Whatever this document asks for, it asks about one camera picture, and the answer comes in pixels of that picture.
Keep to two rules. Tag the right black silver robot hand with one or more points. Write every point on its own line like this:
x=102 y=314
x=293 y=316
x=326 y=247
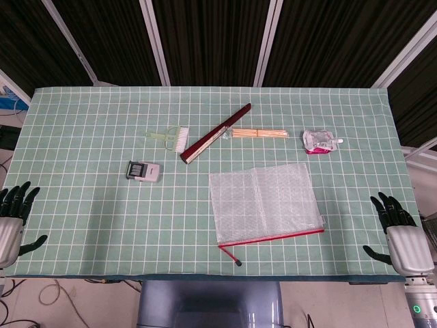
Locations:
x=409 y=246

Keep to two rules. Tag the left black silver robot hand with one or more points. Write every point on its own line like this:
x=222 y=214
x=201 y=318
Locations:
x=10 y=232

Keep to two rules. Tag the clear mesh zipper pouch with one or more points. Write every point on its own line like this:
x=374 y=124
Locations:
x=266 y=201

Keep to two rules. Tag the small green hand brush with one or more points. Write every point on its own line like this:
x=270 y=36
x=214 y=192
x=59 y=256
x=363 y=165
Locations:
x=178 y=140

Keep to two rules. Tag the green checked tablecloth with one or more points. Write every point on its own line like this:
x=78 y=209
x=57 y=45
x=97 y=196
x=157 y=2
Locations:
x=85 y=212

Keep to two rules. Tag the black box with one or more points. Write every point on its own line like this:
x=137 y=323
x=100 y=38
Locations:
x=8 y=138

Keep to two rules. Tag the pink packet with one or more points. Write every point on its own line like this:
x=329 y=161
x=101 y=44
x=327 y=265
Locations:
x=317 y=152

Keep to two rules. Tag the blue white box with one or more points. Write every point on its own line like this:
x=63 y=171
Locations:
x=10 y=99

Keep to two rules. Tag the silver spout pouch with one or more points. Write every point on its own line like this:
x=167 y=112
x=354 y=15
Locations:
x=317 y=139

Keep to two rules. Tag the black curtain panel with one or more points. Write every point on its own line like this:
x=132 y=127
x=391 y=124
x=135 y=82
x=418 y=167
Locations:
x=418 y=102
x=30 y=44
x=211 y=37
x=112 y=37
x=334 y=37

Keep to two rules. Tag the grey date stamp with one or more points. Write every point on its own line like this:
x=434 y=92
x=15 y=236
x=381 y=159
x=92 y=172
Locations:
x=147 y=171

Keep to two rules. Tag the bundle of wooden sticks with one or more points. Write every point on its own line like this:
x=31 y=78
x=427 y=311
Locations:
x=259 y=133

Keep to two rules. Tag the blue-grey robot torso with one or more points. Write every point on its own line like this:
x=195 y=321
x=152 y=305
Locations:
x=208 y=304

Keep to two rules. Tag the small clear plastic wrapper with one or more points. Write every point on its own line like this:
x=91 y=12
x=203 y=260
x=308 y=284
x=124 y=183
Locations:
x=226 y=135

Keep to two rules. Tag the dark red folded fan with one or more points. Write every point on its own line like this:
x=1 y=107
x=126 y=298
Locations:
x=211 y=136

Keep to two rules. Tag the white side frame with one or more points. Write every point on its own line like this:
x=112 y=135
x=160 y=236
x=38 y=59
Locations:
x=420 y=153

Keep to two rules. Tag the white frame post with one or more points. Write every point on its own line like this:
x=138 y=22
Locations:
x=406 y=51
x=155 y=41
x=70 y=41
x=269 y=41

